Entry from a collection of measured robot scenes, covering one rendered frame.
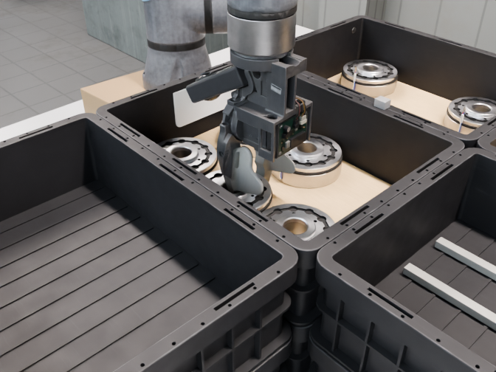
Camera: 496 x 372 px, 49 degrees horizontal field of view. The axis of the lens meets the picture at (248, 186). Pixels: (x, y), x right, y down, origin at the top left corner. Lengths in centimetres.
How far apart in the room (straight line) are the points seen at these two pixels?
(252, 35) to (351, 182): 30
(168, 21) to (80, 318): 63
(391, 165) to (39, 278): 48
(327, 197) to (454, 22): 229
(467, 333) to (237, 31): 39
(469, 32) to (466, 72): 192
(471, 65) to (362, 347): 62
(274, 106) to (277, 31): 8
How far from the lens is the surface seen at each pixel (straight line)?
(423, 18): 305
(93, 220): 73
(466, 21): 294
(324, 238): 53
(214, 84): 66
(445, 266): 69
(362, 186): 78
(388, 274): 66
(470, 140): 73
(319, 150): 78
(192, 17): 107
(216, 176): 74
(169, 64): 109
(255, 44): 58
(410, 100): 104
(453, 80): 105
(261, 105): 63
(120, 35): 350
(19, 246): 73
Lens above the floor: 128
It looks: 35 degrees down
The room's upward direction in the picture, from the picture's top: straight up
